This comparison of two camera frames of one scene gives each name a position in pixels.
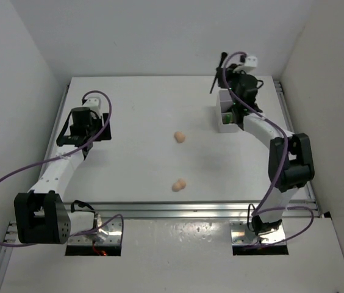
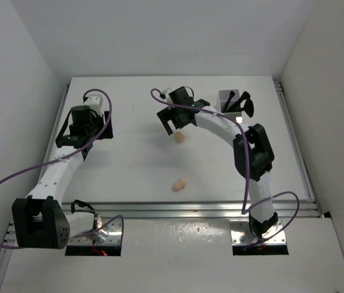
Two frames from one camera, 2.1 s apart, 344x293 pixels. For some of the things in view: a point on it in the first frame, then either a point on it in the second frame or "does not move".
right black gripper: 232,71 to 167,115
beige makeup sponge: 179,185 does not move
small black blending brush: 224,55 to 231,95
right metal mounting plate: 241,235 does not move
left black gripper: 95,118 does not move
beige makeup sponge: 179,137 does not move
